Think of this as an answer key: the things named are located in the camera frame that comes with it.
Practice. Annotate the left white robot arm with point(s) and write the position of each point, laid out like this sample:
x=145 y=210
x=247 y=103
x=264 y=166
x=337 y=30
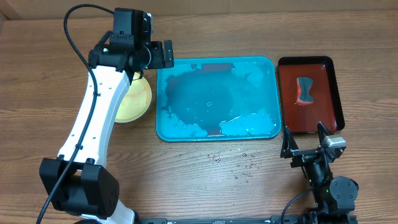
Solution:
x=77 y=180

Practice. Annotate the black red lacquer tray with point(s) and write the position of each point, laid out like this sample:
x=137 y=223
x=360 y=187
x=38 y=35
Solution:
x=326 y=105

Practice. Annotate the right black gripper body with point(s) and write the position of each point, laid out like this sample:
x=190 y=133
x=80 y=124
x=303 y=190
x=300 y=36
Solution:
x=305 y=157

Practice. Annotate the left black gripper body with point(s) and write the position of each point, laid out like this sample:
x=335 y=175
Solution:
x=152 y=55

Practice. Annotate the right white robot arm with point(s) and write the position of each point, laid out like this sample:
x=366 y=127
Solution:
x=334 y=196

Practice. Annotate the yellow-green plate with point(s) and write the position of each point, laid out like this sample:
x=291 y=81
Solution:
x=136 y=101

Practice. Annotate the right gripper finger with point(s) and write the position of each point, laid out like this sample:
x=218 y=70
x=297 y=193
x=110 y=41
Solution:
x=289 y=146
x=323 y=132

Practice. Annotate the teal plastic tray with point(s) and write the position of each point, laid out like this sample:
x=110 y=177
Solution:
x=218 y=99

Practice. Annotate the orange black sponge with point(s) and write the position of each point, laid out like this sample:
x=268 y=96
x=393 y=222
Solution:
x=303 y=86

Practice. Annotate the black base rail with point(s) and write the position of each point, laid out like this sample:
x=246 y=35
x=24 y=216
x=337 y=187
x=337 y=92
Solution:
x=275 y=219

